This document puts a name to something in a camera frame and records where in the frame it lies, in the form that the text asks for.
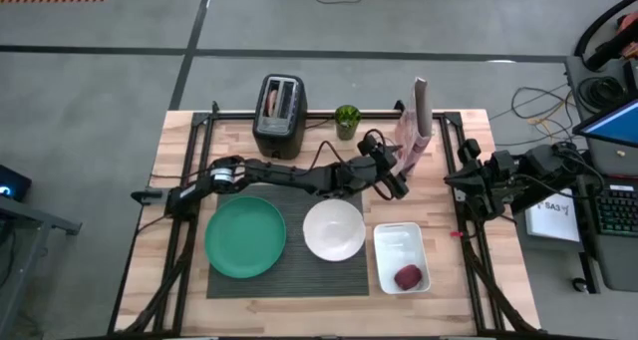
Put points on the orange red tool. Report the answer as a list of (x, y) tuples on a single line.
[(627, 23)]

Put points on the black two-slot toaster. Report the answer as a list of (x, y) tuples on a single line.
[(279, 130)]

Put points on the grey metal side table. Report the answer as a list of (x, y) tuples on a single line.
[(35, 225)]

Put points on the black caster wheel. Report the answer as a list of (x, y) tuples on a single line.
[(579, 284)]

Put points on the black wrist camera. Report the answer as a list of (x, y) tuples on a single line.
[(370, 143), (468, 150)]

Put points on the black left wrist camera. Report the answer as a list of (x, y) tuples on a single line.
[(370, 143)]

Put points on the green round plate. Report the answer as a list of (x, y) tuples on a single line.
[(244, 238)]

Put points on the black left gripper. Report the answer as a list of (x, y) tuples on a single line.
[(379, 165)]

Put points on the white round bowl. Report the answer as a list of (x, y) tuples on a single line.
[(334, 230)]

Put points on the pink strawberry yogurt cereal box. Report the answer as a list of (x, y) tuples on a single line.
[(421, 110)]

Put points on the white paper sheet with print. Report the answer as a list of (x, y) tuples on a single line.
[(553, 218)]

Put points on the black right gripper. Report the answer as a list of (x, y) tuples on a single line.
[(481, 180)]

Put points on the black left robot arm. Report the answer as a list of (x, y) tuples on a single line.
[(279, 173)]

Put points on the white rectangular tray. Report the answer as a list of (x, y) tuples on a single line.
[(401, 245)]

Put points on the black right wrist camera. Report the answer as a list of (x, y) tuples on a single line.
[(468, 150)]

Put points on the green drinking cup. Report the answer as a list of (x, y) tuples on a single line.
[(347, 120)]

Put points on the black computer with blue light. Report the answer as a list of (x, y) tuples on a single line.
[(12, 183)]

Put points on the black backlit keyboard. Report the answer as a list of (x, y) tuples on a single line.
[(618, 213)]

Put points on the dark grey ribbed placemat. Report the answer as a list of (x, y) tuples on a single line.
[(299, 277)]

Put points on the round toasted bagel half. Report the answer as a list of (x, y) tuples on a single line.
[(271, 103)]

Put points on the open laptop blue screen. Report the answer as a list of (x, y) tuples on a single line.
[(615, 125)]

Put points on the dark red plum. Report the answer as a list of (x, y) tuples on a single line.
[(408, 277)]

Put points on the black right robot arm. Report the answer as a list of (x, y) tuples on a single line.
[(538, 168)]

